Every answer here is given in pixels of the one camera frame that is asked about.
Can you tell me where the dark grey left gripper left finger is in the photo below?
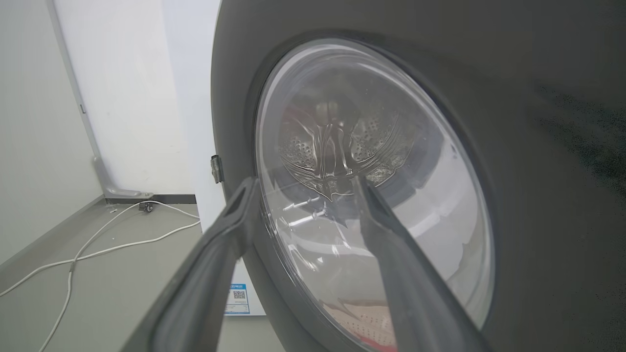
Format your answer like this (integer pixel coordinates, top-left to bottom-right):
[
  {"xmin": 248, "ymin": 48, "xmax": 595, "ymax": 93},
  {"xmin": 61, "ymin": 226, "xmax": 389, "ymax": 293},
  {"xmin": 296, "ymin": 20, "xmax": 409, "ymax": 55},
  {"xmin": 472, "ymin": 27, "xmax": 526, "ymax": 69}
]
[{"xmin": 121, "ymin": 176, "xmax": 260, "ymax": 352}]

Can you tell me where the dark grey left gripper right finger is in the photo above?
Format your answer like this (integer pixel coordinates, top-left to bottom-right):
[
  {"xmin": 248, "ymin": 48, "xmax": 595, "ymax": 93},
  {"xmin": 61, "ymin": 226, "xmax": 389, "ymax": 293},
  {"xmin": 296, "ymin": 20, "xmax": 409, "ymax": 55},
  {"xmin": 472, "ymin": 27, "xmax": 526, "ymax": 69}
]
[{"xmin": 353, "ymin": 176, "xmax": 492, "ymax": 352}]

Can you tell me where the dark grey washing machine door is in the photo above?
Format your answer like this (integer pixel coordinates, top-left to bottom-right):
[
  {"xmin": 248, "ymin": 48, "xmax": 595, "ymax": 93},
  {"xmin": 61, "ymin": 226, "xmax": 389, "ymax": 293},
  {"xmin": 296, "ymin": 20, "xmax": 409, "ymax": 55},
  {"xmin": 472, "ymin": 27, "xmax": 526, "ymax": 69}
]
[{"xmin": 210, "ymin": 0, "xmax": 626, "ymax": 352}]

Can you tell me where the white washing machine body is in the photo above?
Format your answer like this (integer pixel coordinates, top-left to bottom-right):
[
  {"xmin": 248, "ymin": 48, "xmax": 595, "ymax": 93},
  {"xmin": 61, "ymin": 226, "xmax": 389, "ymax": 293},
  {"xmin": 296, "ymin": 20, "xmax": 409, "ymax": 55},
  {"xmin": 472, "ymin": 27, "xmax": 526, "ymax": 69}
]
[{"xmin": 161, "ymin": 0, "xmax": 267, "ymax": 317}]

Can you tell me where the blue QR code sticker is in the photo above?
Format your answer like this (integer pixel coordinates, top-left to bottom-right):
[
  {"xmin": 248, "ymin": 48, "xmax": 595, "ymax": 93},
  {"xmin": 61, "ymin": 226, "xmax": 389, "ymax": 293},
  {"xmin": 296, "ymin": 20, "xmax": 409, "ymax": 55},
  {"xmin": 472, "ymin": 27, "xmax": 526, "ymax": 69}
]
[{"xmin": 224, "ymin": 282, "xmax": 250, "ymax": 315}]

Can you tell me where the white cable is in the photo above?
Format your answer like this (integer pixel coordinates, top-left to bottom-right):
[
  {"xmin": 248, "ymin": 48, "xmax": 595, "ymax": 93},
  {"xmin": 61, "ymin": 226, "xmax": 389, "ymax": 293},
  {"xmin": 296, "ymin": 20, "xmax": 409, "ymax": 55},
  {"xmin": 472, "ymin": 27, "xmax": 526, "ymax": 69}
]
[
  {"xmin": 0, "ymin": 221, "xmax": 201, "ymax": 298},
  {"xmin": 38, "ymin": 200, "xmax": 200, "ymax": 352}
]

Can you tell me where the grey metal partition frame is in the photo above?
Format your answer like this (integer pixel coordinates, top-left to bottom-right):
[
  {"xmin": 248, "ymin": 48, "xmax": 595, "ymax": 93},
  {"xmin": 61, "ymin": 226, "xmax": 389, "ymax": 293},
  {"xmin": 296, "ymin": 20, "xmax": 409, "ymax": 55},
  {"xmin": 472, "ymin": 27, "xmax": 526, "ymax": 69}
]
[{"xmin": 46, "ymin": 0, "xmax": 154, "ymax": 200}]

